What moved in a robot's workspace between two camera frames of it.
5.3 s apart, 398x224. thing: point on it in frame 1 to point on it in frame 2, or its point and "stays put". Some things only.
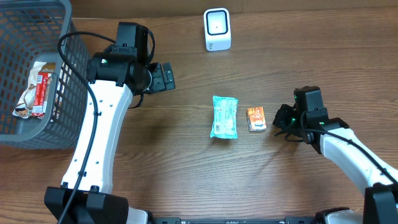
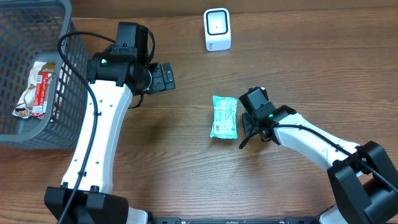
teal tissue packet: (225, 114) stays put
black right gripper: (283, 116) to (247, 120)
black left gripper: (161, 78) stays put
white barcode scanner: (217, 29) stays put
